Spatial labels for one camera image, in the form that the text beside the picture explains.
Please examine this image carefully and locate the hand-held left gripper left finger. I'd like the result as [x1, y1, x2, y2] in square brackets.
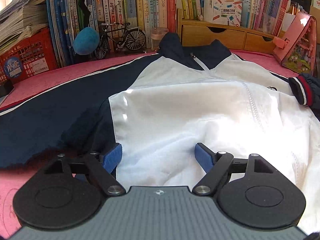
[44, 143, 126, 196]

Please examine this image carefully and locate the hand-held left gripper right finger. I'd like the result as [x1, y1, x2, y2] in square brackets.
[192, 142, 275, 195]

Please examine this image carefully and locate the navy and white jacket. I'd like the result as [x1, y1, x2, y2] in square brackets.
[0, 32, 320, 230]

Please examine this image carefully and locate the pink rabbit print mat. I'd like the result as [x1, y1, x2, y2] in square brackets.
[0, 49, 320, 239]

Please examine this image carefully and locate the black model bicycle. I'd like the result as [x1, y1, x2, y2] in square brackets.
[94, 22, 147, 60]

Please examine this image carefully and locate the wooden desk drawer organizer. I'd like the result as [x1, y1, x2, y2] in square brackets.
[176, 8, 285, 54]

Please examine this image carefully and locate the blue plush ball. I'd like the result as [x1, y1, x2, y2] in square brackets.
[73, 27, 100, 55]

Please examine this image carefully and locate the clear plastic jar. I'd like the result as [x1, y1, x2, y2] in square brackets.
[151, 27, 169, 50]

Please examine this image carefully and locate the red plastic crate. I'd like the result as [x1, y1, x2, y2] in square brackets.
[0, 27, 59, 85]

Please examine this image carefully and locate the pink house-shaped box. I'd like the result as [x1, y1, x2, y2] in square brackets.
[272, 12, 317, 75]

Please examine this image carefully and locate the white printed carton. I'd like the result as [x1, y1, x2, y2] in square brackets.
[203, 0, 243, 27]

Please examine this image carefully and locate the row of upright books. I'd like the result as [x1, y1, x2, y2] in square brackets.
[46, 0, 298, 67]

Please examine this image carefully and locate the stack of papers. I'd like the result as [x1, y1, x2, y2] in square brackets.
[0, 0, 49, 55]

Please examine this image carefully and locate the black hanging strap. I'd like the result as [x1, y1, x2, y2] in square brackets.
[78, 0, 94, 29]

